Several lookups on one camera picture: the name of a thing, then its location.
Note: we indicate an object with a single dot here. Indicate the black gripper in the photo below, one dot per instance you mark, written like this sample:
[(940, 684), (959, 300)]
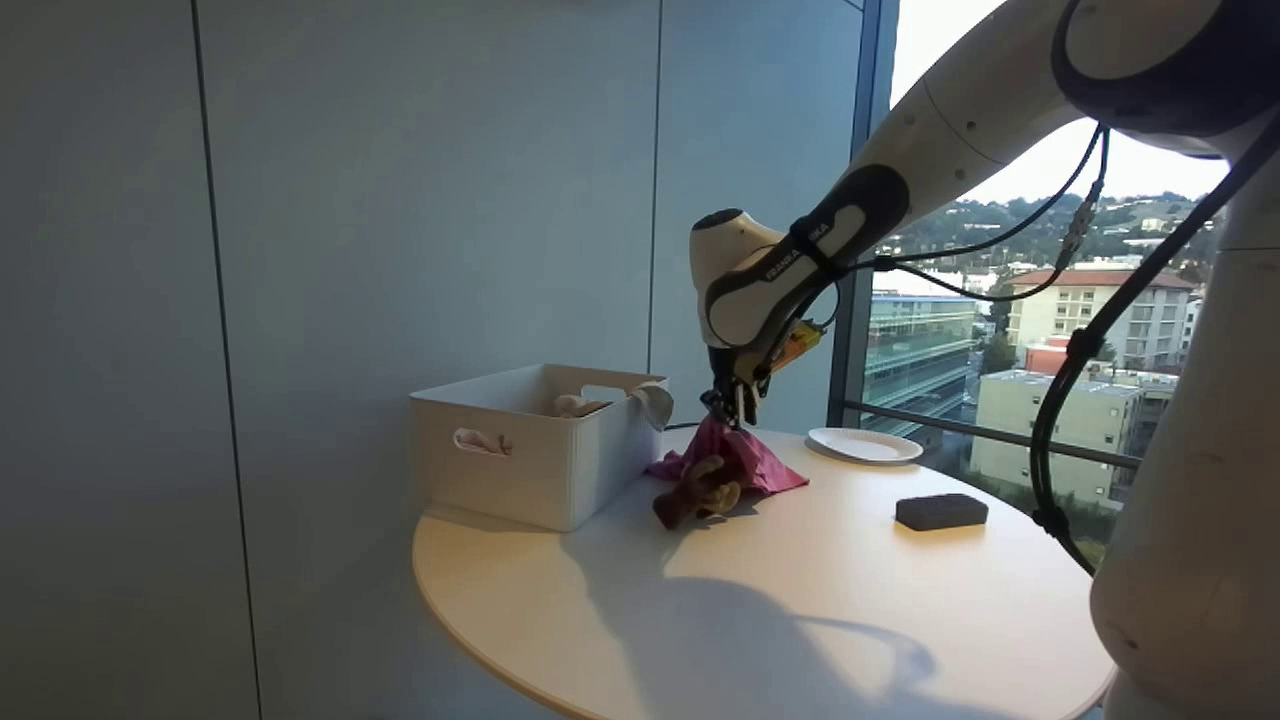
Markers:
[(737, 374)]

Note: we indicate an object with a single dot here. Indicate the pink cloth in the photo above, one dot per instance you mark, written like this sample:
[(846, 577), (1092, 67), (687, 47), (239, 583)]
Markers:
[(745, 454)]

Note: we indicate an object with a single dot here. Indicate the brown plush toy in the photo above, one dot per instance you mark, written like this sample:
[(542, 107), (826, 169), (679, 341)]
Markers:
[(702, 503)]

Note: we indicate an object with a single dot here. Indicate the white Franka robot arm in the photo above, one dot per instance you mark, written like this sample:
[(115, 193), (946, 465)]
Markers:
[(1202, 534)]

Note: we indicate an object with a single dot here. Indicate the beige cloth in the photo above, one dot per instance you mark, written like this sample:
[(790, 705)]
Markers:
[(604, 396)]

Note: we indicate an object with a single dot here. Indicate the white paper plate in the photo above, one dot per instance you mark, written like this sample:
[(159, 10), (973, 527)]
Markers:
[(866, 447)]

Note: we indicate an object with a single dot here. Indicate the white plastic storage bin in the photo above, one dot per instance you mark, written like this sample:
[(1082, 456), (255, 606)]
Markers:
[(522, 463)]

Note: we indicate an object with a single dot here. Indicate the black rectangular block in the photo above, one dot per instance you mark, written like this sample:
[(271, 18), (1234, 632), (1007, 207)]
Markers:
[(940, 510)]

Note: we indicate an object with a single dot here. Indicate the dark window railing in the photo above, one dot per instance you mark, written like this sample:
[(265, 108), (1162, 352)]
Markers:
[(985, 433)]

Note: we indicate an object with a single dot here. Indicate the beige building red roof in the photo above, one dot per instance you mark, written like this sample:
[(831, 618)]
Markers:
[(1106, 316)]

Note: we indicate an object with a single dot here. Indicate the yellow wrist camera board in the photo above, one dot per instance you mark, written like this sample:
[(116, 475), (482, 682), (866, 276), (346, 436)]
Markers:
[(798, 346)]

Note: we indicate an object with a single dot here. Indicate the dark window frame post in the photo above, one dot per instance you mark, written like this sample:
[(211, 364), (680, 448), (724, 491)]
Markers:
[(866, 82)]

